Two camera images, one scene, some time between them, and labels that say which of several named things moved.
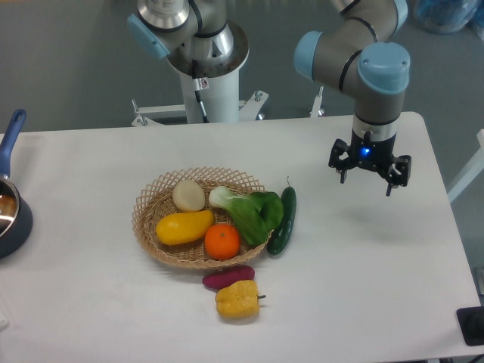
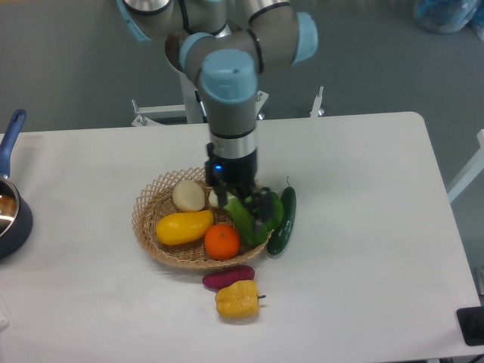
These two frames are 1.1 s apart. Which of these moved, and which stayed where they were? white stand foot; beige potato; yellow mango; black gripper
Moved: black gripper
Stayed: beige potato; yellow mango; white stand foot
